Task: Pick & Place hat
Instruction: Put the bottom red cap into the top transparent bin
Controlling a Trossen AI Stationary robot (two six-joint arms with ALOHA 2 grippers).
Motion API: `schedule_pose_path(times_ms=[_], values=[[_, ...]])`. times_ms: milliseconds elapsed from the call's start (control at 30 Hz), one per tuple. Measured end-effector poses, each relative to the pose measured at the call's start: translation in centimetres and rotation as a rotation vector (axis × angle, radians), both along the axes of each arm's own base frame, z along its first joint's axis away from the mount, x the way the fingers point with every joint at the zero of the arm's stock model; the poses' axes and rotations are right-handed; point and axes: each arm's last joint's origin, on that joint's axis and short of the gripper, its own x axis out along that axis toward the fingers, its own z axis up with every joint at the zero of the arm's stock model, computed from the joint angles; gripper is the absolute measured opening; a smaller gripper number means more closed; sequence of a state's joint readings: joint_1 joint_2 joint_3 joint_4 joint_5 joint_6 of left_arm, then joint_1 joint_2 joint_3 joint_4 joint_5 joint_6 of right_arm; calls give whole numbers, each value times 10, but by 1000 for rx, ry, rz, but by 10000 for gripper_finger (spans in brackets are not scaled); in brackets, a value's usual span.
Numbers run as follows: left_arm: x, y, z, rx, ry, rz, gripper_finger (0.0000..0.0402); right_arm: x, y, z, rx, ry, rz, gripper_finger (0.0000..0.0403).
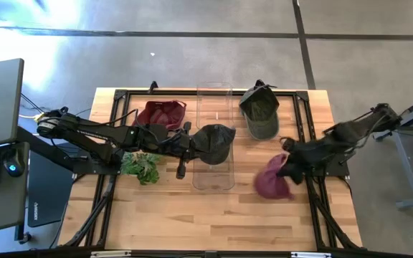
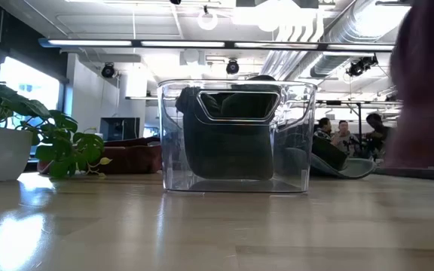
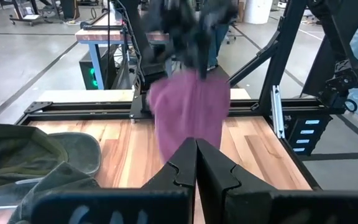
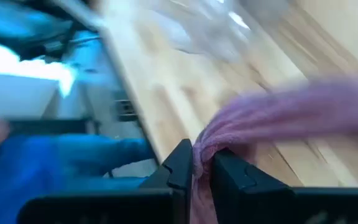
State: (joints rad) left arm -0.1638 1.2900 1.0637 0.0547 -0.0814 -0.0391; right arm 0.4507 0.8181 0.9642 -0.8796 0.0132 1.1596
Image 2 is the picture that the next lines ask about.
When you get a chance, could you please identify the grey green hat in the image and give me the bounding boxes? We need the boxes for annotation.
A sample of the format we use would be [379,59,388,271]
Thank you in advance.
[174,74,282,181]

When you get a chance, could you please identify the blue denim hat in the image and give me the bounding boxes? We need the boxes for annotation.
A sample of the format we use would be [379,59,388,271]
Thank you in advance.
[283,135,377,180]

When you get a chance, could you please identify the maroon hat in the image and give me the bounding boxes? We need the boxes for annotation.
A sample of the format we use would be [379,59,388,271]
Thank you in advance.
[384,0,434,170]

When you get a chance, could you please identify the black ceiling spotlight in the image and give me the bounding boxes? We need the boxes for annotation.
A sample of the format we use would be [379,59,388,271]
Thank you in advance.
[225,59,240,75]
[346,55,379,78]
[101,62,117,79]

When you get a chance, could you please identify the clear plastic bin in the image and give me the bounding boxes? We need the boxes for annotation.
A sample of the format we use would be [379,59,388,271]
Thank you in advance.
[157,78,318,195]

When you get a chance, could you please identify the dark red couch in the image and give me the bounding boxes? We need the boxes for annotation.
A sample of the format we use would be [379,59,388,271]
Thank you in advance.
[37,135,164,175]

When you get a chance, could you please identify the black monitor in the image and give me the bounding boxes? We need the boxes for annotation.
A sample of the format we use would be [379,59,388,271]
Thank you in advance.
[99,117,142,142]

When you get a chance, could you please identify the person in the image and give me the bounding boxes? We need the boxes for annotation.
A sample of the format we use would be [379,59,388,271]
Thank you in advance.
[313,117,335,142]
[363,112,394,159]
[332,120,360,157]

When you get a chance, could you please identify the white round ceiling lamp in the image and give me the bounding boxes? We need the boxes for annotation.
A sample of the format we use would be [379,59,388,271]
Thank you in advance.
[197,5,219,32]

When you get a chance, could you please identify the green leafy plant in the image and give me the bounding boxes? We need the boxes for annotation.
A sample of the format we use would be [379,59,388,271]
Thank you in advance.
[0,74,113,180]

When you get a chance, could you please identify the black background rack frame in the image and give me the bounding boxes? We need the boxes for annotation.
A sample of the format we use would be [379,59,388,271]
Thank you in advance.
[314,99,403,146]

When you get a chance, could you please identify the silver ventilation duct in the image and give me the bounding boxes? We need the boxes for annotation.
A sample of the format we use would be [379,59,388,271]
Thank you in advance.
[261,0,414,80]

